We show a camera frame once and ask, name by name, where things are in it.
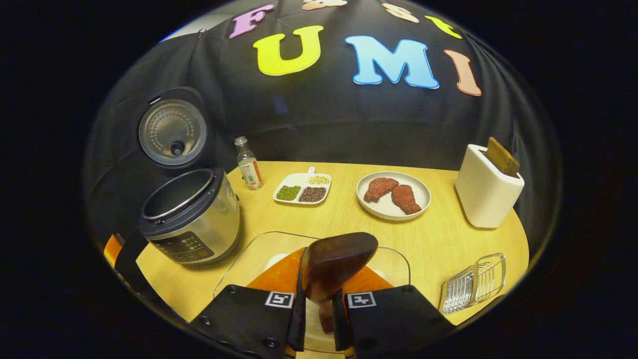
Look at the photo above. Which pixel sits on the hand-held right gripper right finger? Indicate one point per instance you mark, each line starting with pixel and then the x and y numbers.
pixel 394 321

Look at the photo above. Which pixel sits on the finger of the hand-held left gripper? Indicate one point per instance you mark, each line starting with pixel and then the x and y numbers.
pixel 130 254

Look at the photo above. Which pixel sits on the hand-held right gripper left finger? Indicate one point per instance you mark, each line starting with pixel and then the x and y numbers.
pixel 249 319

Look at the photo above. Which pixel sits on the white toaster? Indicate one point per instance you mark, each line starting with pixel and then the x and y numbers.
pixel 483 199

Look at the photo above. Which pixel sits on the dark silver rice cooker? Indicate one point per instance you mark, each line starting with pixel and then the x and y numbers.
pixel 199 224

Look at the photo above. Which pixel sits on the red beans heap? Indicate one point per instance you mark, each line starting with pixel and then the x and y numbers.
pixel 312 194

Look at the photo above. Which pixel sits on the small glass bottle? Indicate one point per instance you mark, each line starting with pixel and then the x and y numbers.
pixel 249 169

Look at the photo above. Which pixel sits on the brown meat piece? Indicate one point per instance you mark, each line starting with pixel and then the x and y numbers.
pixel 406 198
pixel 380 188

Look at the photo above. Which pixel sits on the white divided dish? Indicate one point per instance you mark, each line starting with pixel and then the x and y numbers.
pixel 294 179

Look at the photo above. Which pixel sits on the green beans heap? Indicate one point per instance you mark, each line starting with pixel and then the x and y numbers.
pixel 288 193

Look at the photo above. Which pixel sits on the black backdrop cloth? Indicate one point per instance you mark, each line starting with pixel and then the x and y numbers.
pixel 324 114

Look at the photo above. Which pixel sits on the brown toast slice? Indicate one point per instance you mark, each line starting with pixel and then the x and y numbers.
pixel 502 158

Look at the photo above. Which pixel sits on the round white plate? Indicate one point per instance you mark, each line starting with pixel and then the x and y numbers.
pixel 389 212

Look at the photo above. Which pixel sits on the brown wooden spoon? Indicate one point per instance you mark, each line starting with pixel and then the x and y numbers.
pixel 334 259

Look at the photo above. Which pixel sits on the clear plastic box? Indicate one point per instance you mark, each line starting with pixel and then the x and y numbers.
pixel 249 259

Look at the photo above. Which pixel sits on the yellow beans heap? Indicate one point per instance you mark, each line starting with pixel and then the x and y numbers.
pixel 319 180

